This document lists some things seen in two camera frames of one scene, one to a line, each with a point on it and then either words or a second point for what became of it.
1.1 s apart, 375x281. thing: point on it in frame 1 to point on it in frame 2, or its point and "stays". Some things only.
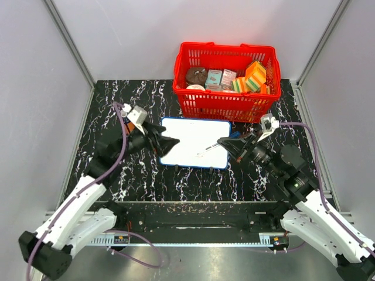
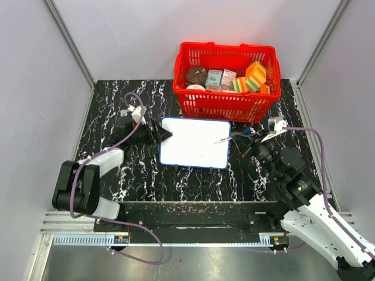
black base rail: (144, 223) stays
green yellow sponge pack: (238, 85) stays
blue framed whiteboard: (198, 147) stays
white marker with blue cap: (208, 147) to (246, 131)
